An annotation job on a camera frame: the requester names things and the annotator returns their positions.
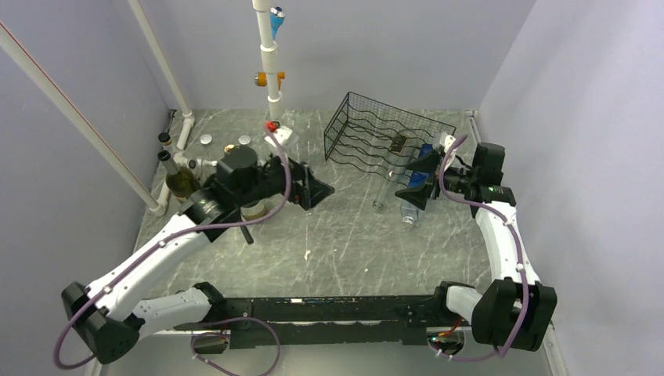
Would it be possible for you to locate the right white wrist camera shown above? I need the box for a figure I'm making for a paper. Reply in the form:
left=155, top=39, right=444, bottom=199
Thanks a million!
left=433, top=132, right=457, bottom=161

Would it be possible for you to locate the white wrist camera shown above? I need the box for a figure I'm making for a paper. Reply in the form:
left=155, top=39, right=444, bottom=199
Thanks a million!
left=264, top=121, right=298, bottom=150
left=433, top=132, right=457, bottom=161

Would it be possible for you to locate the clear bottle dark label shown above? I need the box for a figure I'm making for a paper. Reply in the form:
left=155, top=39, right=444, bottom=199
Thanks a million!
left=238, top=135, right=254, bottom=151

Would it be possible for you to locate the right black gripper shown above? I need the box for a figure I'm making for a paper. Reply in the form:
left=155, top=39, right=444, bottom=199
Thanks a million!
left=395, top=149, right=478, bottom=210

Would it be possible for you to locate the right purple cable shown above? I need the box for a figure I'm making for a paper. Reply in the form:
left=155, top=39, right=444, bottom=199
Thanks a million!
left=428, top=135, right=530, bottom=363

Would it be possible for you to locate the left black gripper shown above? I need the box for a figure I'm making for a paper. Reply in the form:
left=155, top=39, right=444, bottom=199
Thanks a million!
left=236, top=147, right=334, bottom=210

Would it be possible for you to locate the blue pipe clip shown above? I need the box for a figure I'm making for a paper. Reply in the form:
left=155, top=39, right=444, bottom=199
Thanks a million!
left=270, top=6, right=285, bottom=40

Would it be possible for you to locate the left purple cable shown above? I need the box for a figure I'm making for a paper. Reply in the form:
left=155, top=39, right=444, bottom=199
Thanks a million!
left=52, top=124, right=293, bottom=376

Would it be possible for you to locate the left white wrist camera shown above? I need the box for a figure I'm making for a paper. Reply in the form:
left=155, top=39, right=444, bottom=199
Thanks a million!
left=264, top=121, right=298, bottom=150

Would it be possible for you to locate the white PVC pipe frame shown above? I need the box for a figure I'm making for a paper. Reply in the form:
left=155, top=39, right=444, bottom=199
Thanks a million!
left=1, top=1, right=283, bottom=215

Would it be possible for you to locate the dark gold-foil wine bottle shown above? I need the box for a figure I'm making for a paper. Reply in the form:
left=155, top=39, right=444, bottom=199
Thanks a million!
left=220, top=144, right=267, bottom=220

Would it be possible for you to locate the purple cable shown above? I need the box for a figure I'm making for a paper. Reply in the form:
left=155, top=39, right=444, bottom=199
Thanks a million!
left=52, top=124, right=293, bottom=376
left=428, top=135, right=530, bottom=363

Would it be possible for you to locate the black wire wine rack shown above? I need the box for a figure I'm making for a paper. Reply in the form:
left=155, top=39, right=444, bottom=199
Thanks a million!
left=323, top=92, right=457, bottom=178

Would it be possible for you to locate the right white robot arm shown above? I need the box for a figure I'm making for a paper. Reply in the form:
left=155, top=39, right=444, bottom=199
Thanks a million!
left=395, top=143, right=558, bottom=354

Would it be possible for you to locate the orange pipe clamp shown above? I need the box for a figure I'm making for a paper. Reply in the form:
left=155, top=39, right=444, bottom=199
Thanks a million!
left=254, top=71, right=287, bottom=89

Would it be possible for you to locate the clear slim bottle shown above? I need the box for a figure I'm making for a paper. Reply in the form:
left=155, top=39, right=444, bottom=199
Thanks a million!
left=372, top=135, right=417, bottom=211

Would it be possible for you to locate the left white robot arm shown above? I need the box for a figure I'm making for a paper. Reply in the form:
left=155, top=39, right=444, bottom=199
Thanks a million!
left=61, top=146, right=334, bottom=364

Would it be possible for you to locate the dark green wine bottle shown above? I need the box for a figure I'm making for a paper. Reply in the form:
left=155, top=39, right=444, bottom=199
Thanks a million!
left=157, top=150, right=201, bottom=202

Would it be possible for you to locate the clear bottle silver cap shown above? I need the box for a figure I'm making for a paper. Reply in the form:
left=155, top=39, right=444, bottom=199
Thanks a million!
left=199, top=134, right=217, bottom=167

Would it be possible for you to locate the aluminium frame rail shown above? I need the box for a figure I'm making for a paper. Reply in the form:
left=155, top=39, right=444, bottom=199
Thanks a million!
left=82, top=111, right=572, bottom=376

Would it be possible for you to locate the blue square glass bottle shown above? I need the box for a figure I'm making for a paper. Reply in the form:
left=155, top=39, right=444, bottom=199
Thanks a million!
left=400, top=143, right=437, bottom=224

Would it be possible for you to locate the black handled metal tool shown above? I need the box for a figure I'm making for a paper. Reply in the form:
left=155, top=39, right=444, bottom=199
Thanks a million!
left=240, top=226, right=254, bottom=244

